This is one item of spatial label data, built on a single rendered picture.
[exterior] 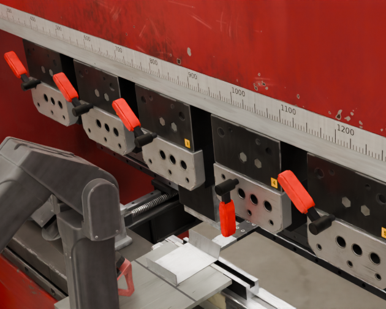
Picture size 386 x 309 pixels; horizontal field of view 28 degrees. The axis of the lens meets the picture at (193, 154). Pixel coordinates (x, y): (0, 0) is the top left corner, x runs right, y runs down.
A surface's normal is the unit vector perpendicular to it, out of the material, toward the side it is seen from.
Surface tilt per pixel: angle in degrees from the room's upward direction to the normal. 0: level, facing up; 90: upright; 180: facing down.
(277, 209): 90
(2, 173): 35
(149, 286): 0
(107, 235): 83
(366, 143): 90
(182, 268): 0
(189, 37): 90
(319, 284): 0
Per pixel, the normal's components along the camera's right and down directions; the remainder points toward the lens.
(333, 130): -0.76, 0.36
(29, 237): -0.09, -0.88
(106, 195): 0.55, 0.23
